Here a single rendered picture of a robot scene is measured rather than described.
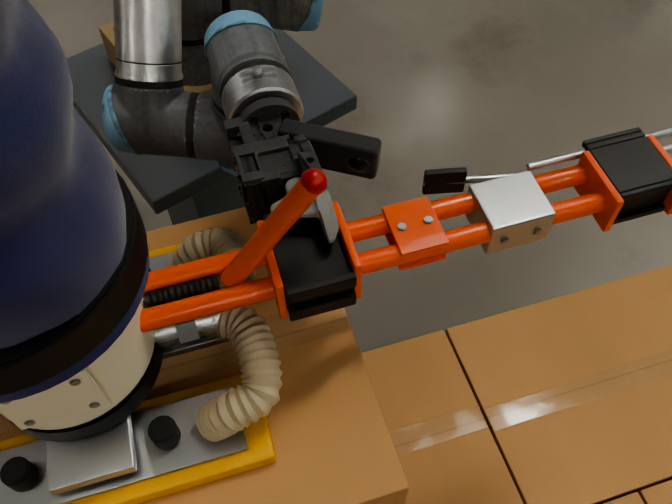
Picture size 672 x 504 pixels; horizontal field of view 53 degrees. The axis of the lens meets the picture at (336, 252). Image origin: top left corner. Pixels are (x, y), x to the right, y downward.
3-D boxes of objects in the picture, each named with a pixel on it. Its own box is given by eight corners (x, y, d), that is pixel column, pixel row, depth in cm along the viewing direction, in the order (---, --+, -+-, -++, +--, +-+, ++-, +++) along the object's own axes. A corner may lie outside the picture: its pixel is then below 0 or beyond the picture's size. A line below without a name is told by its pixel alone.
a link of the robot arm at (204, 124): (206, 133, 101) (200, 65, 91) (283, 139, 101) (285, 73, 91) (197, 179, 95) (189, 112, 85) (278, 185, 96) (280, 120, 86)
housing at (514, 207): (486, 258, 70) (494, 232, 66) (461, 208, 73) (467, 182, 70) (548, 241, 71) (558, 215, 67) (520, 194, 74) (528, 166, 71)
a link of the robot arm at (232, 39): (271, 61, 92) (271, -4, 84) (295, 123, 86) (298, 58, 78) (203, 70, 90) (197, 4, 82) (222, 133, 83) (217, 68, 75)
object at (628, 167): (602, 233, 71) (618, 203, 67) (569, 181, 75) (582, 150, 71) (673, 214, 72) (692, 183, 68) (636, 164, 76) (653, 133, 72)
